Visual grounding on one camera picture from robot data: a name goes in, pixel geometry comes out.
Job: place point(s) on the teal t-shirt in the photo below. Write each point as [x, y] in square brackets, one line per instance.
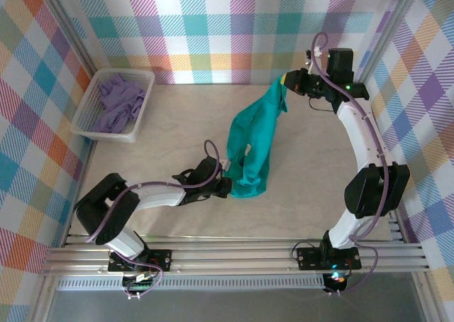
[252, 141]

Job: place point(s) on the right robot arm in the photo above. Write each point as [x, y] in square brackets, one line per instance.
[358, 134]

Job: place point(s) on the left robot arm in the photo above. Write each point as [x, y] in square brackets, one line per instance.
[159, 196]

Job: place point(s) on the purple cloth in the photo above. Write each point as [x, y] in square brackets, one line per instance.
[117, 105]

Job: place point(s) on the white plastic mesh basket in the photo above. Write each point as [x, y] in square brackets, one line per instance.
[142, 74]

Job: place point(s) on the aluminium mounting rail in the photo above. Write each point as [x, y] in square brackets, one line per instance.
[230, 261]

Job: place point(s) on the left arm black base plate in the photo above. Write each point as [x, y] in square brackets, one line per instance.
[161, 258]

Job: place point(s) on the aluminium corner post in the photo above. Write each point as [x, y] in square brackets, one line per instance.
[386, 34]
[71, 31]

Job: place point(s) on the aluminium table edge rail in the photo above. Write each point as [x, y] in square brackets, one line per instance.
[83, 173]

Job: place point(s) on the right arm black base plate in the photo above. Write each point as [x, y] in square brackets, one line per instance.
[308, 258]

